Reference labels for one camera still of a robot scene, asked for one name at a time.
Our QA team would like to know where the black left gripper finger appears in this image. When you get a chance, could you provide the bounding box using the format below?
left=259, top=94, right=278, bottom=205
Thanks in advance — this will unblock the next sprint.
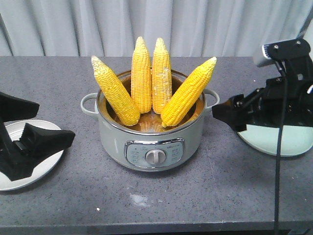
left=0, top=92, right=40, bottom=122
left=19, top=123, right=75, bottom=157

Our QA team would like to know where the grey electric cooking pot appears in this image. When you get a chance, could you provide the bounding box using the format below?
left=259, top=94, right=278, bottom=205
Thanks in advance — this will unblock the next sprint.
left=80, top=70, right=220, bottom=172

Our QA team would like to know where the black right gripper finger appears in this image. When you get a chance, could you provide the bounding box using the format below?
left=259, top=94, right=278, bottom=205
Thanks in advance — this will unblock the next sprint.
left=212, top=95, right=249, bottom=131

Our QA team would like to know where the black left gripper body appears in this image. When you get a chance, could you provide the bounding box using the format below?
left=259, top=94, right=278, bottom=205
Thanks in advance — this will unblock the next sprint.
left=0, top=119, right=35, bottom=181

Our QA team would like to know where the blemished yellow corn cob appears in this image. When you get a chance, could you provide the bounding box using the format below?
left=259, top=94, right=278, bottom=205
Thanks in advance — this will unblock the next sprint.
left=152, top=38, right=172, bottom=114

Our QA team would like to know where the black camera cable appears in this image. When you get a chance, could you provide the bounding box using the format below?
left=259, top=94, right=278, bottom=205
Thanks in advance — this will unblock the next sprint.
left=273, top=61, right=287, bottom=235

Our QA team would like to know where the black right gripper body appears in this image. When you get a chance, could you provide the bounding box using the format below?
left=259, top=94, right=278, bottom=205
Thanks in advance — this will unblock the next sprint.
left=244, top=78, right=313, bottom=127

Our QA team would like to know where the grey curtain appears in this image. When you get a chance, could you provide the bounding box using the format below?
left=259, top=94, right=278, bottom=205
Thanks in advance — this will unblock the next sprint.
left=0, top=0, right=313, bottom=57

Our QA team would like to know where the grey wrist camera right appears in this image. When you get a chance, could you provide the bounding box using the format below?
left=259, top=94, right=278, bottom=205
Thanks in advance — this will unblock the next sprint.
left=253, top=43, right=279, bottom=68

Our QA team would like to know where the pale green plate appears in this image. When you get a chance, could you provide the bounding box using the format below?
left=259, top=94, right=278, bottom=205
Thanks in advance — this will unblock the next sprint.
left=238, top=125, right=313, bottom=157

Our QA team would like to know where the white plate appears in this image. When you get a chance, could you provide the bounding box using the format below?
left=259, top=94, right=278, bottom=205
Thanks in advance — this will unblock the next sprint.
left=0, top=119, right=64, bottom=191

